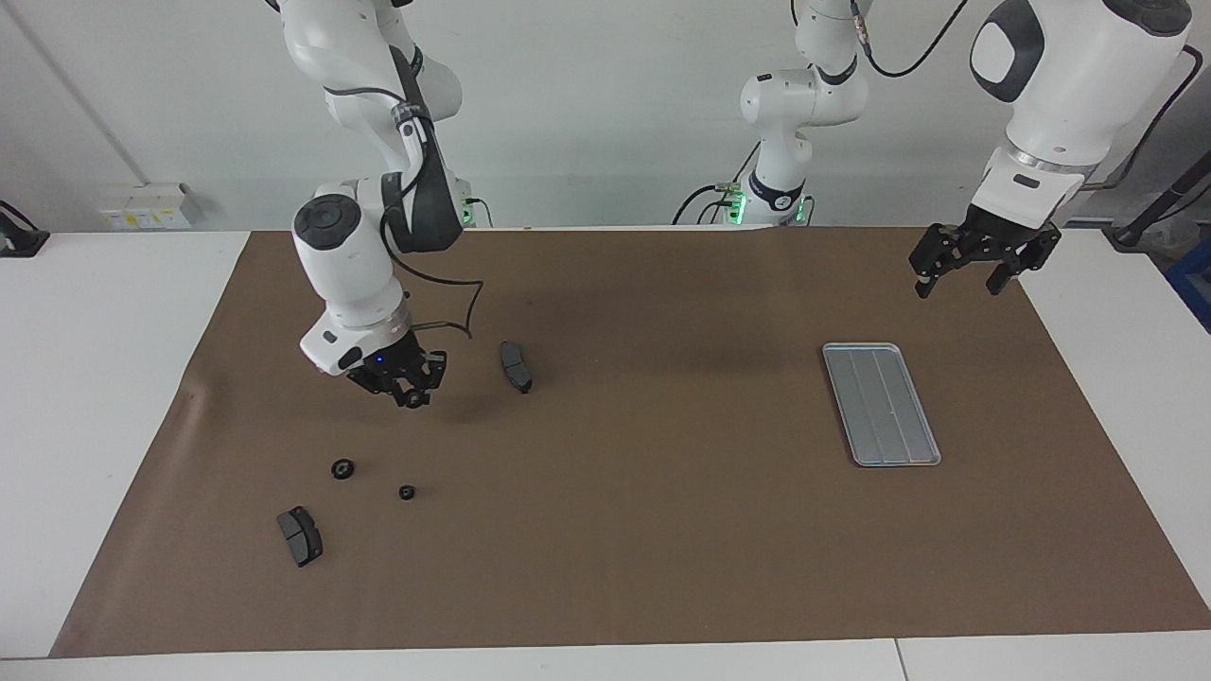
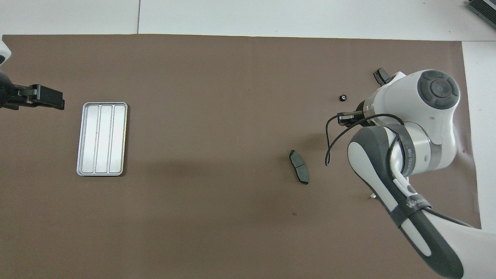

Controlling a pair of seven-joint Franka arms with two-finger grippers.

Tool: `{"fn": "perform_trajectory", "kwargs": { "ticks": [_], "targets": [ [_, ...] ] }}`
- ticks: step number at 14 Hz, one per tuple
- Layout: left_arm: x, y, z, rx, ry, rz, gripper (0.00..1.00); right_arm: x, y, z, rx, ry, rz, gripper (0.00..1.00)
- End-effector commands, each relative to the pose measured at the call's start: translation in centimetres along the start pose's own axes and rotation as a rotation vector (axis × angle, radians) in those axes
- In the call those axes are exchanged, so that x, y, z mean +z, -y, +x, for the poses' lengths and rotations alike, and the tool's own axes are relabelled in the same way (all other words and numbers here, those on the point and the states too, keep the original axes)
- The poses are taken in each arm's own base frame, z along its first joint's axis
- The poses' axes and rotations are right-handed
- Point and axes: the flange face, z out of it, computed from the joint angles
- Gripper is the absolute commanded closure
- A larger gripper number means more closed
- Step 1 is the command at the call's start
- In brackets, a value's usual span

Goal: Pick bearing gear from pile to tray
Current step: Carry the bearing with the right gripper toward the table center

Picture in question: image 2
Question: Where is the brown table mat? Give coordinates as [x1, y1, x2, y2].
[0, 34, 488, 279]

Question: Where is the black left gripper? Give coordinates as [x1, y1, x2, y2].
[28, 84, 65, 111]

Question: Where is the grey ribbed device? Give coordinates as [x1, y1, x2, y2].
[467, 0, 496, 24]

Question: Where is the silver metal tray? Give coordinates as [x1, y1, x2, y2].
[76, 102, 128, 177]

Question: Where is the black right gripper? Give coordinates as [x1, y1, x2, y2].
[337, 110, 365, 127]

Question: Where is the thick grey brake pad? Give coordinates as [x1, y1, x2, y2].
[373, 68, 391, 86]

